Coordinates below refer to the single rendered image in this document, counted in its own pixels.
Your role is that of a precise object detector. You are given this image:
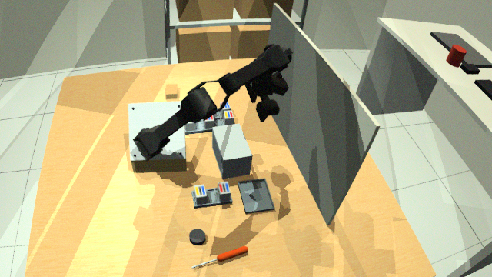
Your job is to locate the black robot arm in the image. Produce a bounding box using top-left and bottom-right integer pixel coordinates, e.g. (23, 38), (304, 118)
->
(133, 44), (293, 161)

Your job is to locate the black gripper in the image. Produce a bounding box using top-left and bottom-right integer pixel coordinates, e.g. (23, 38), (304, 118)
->
(245, 78), (280, 122)

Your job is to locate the grey flat panel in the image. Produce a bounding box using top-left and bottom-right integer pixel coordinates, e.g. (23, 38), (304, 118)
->
(268, 3), (380, 225)

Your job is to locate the red-handled screwdriver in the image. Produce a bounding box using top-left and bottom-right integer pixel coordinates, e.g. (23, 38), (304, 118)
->
(192, 246), (248, 268)

